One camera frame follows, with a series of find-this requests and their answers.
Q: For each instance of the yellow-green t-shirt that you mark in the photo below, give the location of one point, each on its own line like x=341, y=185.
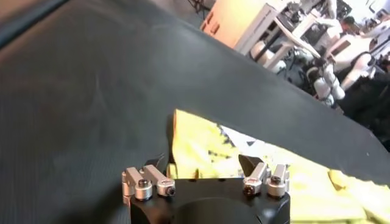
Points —
x=198, y=146

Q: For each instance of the tall white carton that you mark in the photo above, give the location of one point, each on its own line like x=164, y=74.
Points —
x=231, y=24

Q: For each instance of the small white standing desk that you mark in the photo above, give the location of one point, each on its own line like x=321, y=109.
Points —
x=292, y=33

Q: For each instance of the matte dark table cover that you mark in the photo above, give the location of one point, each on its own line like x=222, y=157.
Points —
x=15, y=9

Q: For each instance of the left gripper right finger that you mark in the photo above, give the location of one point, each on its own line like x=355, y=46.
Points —
x=259, y=176

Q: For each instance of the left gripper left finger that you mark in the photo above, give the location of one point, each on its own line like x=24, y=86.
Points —
x=137, y=179

